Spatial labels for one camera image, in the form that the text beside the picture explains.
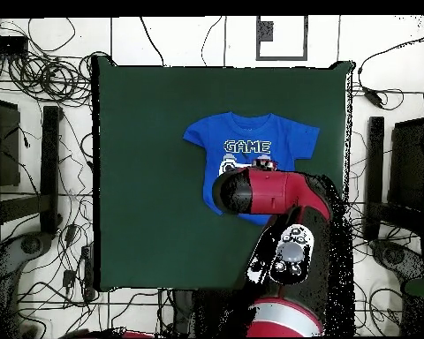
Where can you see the blue shirt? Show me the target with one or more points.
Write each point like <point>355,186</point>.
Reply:
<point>205,134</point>

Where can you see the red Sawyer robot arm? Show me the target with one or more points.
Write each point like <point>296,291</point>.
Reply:
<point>275,190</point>

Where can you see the dark green table cloth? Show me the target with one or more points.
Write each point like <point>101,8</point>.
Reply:
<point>145,141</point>

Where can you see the small grey square plate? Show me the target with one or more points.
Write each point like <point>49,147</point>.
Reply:
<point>266,31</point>

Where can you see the dark box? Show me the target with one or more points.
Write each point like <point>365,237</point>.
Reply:
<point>7,148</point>
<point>408,166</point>

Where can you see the black office chair base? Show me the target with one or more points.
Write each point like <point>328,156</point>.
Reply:
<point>395,256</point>
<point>30,244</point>

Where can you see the black power strip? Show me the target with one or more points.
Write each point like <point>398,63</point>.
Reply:
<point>88,272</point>
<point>7,46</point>

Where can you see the small black power adapter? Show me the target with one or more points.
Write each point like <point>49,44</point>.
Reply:
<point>69,278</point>

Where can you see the grey square frame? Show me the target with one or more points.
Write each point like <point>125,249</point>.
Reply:
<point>282,57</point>

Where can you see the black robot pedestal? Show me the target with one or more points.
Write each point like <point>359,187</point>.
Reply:
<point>212,314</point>

